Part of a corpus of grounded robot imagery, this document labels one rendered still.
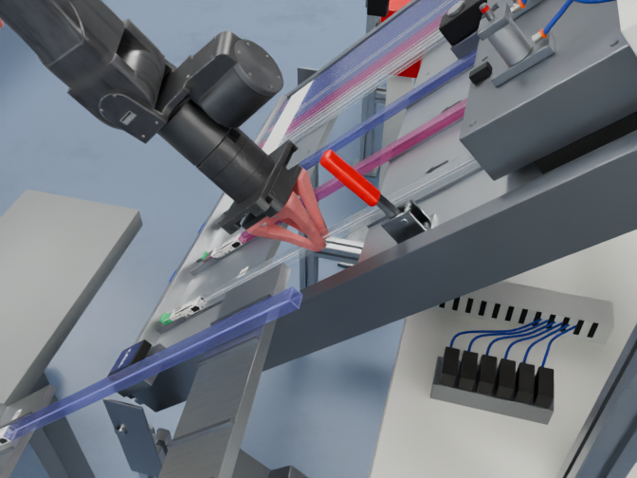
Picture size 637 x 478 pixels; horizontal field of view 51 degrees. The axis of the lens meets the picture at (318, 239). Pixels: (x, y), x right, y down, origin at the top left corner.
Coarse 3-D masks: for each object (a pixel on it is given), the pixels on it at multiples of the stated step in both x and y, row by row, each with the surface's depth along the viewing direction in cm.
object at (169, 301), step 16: (272, 112) 124; (224, 208) 105; (208, 224) 101; (208, 240) 100; (192, 256) 97; (176, 272) 94; (176, 288) 93; (160, 304) 90; (176, 304) 92; (144, 336) 86
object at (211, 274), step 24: (312, 144) 99; (288, 168) 99; (312, 168) 93; (216, 240) 100; (264, 240) 84; (216, 264) 92; (240, 264) 85; (192, 288) 92; (216, 312) 79; (168, 336) 85
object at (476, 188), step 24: (432, 72) 83; (432, 96) 77; (456, 96) 72; (408, 120) 78; (456, 120) 67; (432, 144) 68; (456, 144) 64; (408, 168) 68; (432, 168) 64; (480, 168) 57; (528, 168) 52; (384, 192) 68; (432, 192) 60; (456, 192) 58; (480, 192) 55; (504, 192) 52; (384, 216) 64; (384, 240) 61
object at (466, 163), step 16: (464, 160) 58; (432, 176) 60; (448, 176) 59; (400, 192) 63; (416, 192) 61; (368, 208) 66; (336, 224) 68; (352, 224) 66; (336, 240) 68; (288, 256) 72; (304, 256) 71; (256, 272) 75; (224, 288) 79; (208, 304) 82
